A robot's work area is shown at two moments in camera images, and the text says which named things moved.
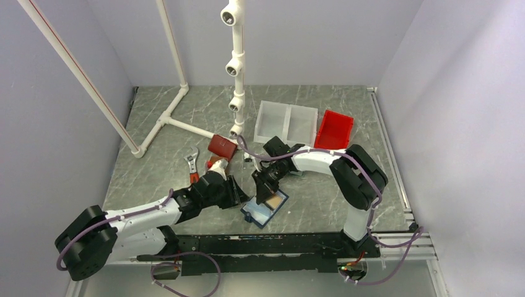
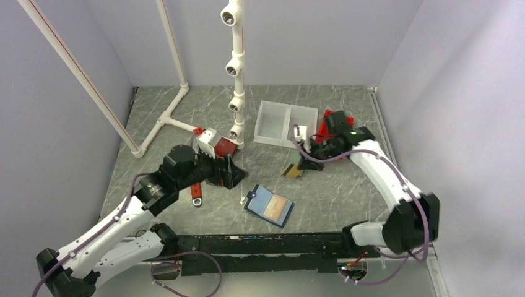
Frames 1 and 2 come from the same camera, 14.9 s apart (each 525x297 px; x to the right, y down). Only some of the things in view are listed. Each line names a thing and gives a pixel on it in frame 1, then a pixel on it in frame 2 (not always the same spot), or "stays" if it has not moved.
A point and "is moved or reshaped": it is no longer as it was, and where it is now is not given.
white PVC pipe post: x=233 y=16 stays
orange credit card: x=274 y=201 to x=294 y=172
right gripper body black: x=273 y=174 to x=325 y=150
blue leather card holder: x=260 y=214 is moved or reshaped
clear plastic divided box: x=293 y=124 stays
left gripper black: x=235 y=195 to x=233 y=174
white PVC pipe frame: x=138 y=150 stays
